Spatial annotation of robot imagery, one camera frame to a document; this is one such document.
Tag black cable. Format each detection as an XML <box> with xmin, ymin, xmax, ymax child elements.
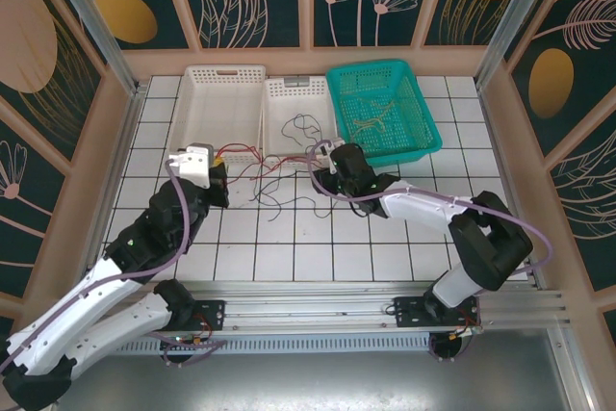
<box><xmin>295</xmin><ymin>114</ymin><xmax>325</xmax><ymax>148</ymax></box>
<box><xmin>280</xmin><ymin>115</ymin><xmax>312</xmax><ymax>146</ymax></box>
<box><xmin>268</xmin><ymin>194</ymin><xmax>334</xmax><ymax>222</ymax></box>
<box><xmin>251</xmin><ymin>178</ymin><xmax>291</xmax><ymax>222</ymax></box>

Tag yellow cable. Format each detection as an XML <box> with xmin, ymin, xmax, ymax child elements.
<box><xmin>352</xmin><ymin>115</ymin><xmax>387</xmax><ymax>137</ymax></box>
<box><xmin>359</xmin><ymin>98</ymin><xmax>398</xmax><ymax>119</ymax></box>

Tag large white plastic basket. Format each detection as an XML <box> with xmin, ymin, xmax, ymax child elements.
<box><xmin>168</xmin><ymin>64</ymin><xmax>269</xmax><ymax>167</ymax></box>

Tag teal plastic basket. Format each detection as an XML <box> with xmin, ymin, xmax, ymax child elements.
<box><xmin>325</xmin><ymin>59</ymin><xmax>444</xmax><ymax>166</ymax></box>

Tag grey metal sheet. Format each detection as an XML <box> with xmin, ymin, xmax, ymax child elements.
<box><xmin>26</xmin><ymin>328</ymin><xmax>596</xmax><ymax>411</ymax></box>

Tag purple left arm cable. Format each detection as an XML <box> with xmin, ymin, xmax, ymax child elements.
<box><xmin>0</xmin><ymin>158</ymin><xmax>228</xmax><ymax>370</ymax></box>

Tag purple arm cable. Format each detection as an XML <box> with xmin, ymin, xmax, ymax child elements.
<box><xmin>307</xmin><ymin>140</ymin><xmax>553</xmax><ymax>364</ymax></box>
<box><xmin>0</xmin><ymin>158</ymin><xmax>228</xmax><ymax>370</ymax></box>

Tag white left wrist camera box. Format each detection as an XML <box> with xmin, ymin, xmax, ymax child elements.
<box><xmin>167</xmin><ymin>141</ymin><xmax>214</xmax><ymax>190</ymax></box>

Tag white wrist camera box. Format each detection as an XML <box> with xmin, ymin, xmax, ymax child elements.
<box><xmin>315</xmin><ymin>138</ymin><xmax>346</xmax><ymax>163</ymax></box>
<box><xmin>167</xmin><ymin>141</ymin><xmax>214</xmax><ymax>190</ymax></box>

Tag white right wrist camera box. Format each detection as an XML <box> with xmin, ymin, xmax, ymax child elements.
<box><xmin>315</xmin><ymin>138</ymin><xmax>346</xmax><ymax>163</ymax></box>

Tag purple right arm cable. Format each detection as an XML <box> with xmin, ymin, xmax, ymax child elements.
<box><xmin>307</xmin><ymin>140</ymin><xmax>553</xmax><ymax>364</ymax></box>

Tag white basket with grey handles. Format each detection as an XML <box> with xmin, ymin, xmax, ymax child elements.
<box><xmin>259</xmin><ymin>76</ymin><xmax>341</xmax><ymax>171</ymax></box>

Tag aluminium side rail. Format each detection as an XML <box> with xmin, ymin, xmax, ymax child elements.
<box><xmin>475</xmin><ymin>86</ymin><xmax>548</xmax><ymax>290</ymax></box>
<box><xmin>81</xmin><ymin>86</ymin><xmax>148</xmax><ymax>287</ymax></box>

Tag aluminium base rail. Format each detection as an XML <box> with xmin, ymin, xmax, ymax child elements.
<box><xmin>45</xmin><ymin>279</ymin><xmax>577</xmax><ymax>335</ymax></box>

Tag grey slotted cable duct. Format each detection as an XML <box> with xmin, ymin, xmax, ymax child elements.
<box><xmin>110</xmin><ymin>337</ymin><xmax>434</xmax><ymax>358</ymax></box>

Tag aluminium frame post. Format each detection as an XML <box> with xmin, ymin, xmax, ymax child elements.
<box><xmin>474</xmin><ymin>0</ymin><xmax>563</xmax><ymax>90</ymax></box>
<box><xmin>50</xmin><ymin>0</ymin><xmax>148</xmax><ymax>97</ymax></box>

